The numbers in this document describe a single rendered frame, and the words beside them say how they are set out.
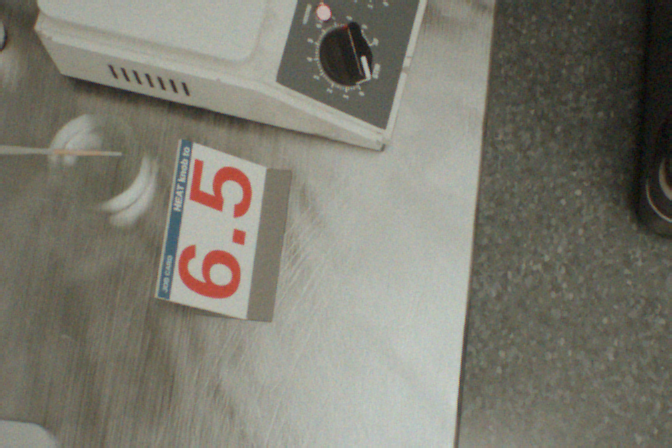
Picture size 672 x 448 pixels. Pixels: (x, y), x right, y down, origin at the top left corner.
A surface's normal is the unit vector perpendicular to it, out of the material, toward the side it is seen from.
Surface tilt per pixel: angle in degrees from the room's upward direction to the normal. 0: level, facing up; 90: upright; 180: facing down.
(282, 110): 90
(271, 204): 0
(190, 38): 0
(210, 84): 90
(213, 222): 40
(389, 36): 30
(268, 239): 0
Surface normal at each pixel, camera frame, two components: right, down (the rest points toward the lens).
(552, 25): -0.02, -0.26
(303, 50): 0.47, -0.11
